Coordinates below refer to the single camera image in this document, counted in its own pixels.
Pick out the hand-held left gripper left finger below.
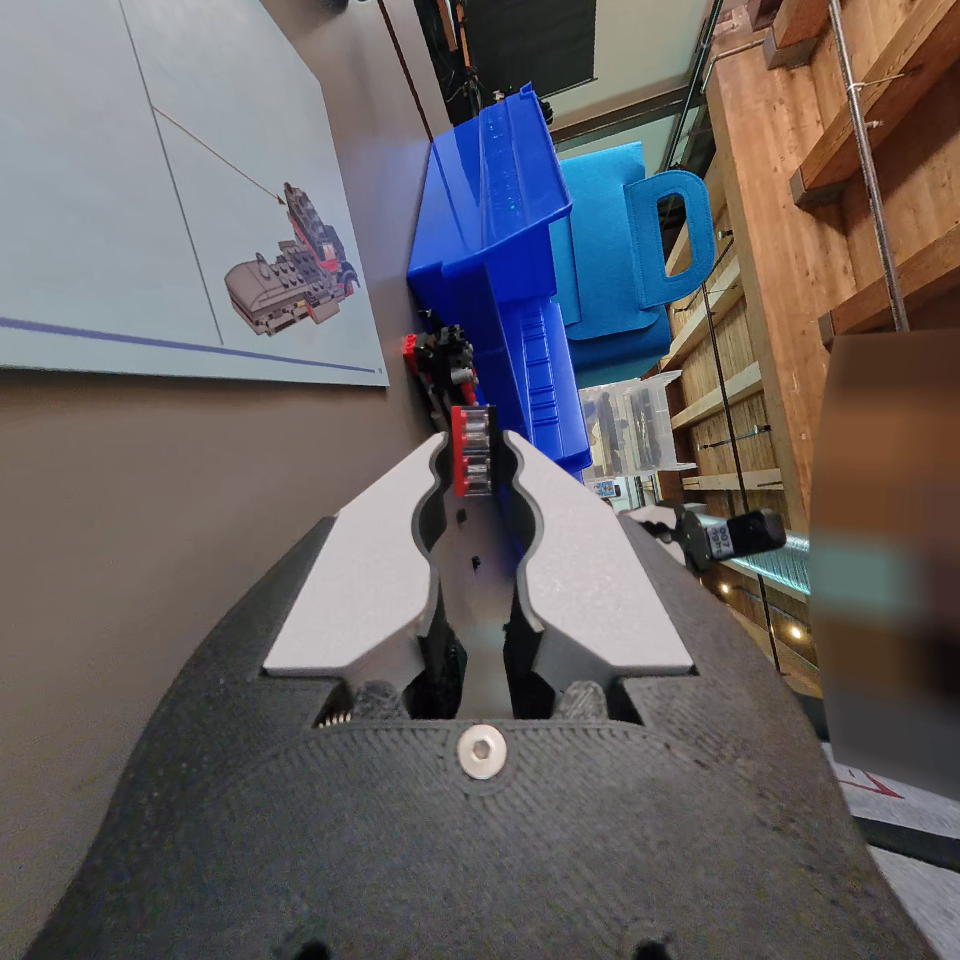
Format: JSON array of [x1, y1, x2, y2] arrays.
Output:
[[262, 432, 461, 719]]

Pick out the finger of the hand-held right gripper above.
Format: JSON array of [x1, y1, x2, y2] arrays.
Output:
[[621, 505, 684, 544]]

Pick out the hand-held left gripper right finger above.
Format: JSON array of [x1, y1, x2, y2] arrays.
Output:
[[501, 432, 696, 719]]

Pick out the red black toy brick assembly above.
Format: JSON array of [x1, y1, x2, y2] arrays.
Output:
[[451, 403, 500, 498]]

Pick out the grey desk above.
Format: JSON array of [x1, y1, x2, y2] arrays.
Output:
[[0, 0, 526, 960]]

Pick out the clear plastic organizer box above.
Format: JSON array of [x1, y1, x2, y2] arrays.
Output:
[[577, 369, 699, 481]]

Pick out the blue plastic bin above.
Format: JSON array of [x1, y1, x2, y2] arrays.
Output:
[[407, 81, 575, 354], [480, 296, 590, 485]]

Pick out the grey toy brick car model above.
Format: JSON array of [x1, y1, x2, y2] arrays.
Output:
[[401, 324, 481, 436]]

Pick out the blue felt bag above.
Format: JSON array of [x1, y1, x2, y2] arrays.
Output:
[[551, 141, 717, 369]]

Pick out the metal threaded rod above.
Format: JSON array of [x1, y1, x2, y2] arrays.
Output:
[[828, 0, 912, 331]]

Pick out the toy brick instruction booklet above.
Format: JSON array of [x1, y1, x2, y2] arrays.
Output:
[[0, 0, 391, 387]]

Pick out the black screen panel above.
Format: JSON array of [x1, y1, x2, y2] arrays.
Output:
[[416, 0, 597, 125]]

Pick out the silver ventilation duct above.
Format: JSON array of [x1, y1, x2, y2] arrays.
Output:
[[720, 525, 815, 601]]

